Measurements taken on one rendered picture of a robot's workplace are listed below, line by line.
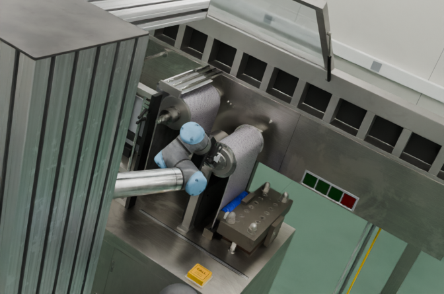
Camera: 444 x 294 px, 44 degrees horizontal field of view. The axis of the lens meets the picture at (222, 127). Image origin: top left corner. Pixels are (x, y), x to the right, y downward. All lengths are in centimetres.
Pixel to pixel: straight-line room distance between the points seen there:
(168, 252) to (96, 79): 141
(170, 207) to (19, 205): 158
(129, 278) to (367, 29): 299
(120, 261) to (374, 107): 118
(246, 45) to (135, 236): 91
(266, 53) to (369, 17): 234
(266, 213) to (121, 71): 155
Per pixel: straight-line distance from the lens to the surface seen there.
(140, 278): 230
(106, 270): 241
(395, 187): 231
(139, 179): 167
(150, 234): 228
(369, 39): 461
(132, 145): 224
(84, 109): 90
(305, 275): 384
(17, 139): 85
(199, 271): 215
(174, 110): 220
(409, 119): 221
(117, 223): 229
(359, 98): 223
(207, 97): 232
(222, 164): 216
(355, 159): 231
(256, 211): 236
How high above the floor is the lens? 235
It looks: 27 degrees down
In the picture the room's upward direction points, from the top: 18 degrees clockwise
